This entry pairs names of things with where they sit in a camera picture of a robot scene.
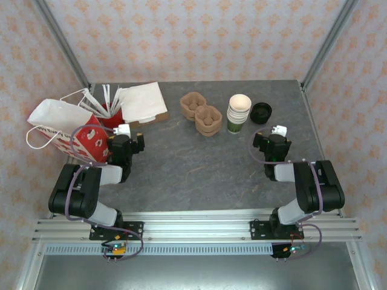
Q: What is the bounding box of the red white paper bag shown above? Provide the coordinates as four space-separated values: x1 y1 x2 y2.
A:
26 89 111 164

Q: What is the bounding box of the paper coffee cup stack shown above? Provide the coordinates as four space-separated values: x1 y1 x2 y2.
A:
226 94 253 135

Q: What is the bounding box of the red straw holder cup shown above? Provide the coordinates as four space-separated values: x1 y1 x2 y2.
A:
98 102 123 128

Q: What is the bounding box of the black plastic lid stack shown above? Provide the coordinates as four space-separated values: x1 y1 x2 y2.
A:
250 102 273 124

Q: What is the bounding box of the brown cardboard napkin box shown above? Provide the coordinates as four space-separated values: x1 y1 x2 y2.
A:
125 111 170 129

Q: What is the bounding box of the white napkin stack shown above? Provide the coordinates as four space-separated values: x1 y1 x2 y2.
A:
119 81 168 123

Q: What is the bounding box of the small green circuit board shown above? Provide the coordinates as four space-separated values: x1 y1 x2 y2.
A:
282 243 308 255
101 243 128 258

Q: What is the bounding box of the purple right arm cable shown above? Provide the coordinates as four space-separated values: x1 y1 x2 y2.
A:
248 126 326 261

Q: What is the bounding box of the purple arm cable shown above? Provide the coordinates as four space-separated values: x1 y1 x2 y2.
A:
248 126 326 261
65 125 145 263

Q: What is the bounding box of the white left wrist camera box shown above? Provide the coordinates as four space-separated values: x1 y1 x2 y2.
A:
114 123 132 137

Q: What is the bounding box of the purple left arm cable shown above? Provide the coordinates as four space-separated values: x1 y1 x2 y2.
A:
65 125 145 263

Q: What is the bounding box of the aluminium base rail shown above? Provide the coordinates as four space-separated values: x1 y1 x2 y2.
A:
31 211 363 243

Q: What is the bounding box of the aluminium frame post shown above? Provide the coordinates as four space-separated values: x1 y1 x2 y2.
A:
301 0 360 91
32 0 92 89

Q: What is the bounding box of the grey slotted cable duct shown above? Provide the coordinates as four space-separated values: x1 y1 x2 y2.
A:
45 245 275 256

